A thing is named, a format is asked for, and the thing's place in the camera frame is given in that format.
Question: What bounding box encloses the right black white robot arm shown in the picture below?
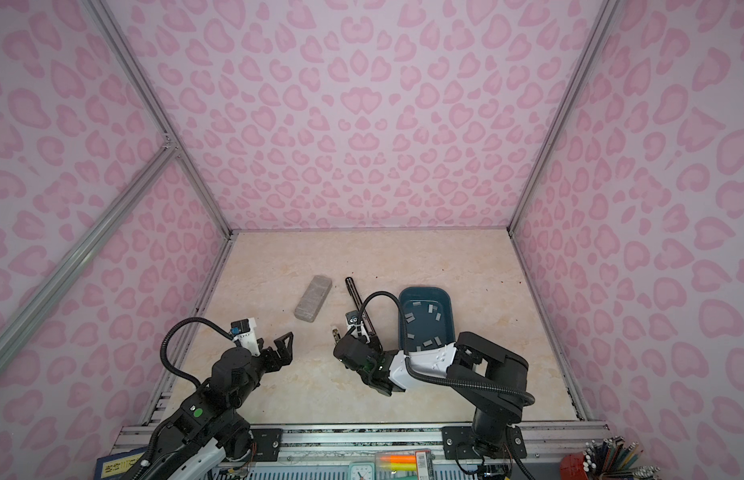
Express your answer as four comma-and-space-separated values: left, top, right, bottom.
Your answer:
333, 332, 535, 460

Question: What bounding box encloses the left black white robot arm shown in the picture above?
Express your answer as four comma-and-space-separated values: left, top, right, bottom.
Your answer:
122, 332, 294, 479

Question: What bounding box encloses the grey stone block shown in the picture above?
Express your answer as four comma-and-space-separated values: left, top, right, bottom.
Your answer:
294, 275, 333, 323

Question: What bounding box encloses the teal plastic tray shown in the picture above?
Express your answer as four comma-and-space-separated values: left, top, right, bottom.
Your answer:
399, 286, 456, 352

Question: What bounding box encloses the small teal clock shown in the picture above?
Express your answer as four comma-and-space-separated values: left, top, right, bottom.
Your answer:
347, 462, 376, 480

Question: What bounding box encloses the highlighter marker box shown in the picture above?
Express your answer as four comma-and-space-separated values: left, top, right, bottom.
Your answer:
375, 450, 435, 480

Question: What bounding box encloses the blue book yellow label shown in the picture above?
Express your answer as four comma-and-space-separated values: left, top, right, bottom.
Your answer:
93, 447, 145, 480

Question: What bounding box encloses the red pen holder with pens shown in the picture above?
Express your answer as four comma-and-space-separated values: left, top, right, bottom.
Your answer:
559, 436, 660, 480

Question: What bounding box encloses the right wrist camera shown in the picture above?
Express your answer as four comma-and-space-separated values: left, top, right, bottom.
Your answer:
345, 310, 362, 330

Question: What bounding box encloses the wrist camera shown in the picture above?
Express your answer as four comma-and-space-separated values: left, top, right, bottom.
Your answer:
230, 318, 261, 357
345, 310, 362, 330

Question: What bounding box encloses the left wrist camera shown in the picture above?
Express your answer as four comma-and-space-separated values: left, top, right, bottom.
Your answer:
230, 318, 261, 357

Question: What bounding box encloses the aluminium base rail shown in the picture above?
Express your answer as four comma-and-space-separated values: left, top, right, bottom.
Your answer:
110, 419, 613, 480

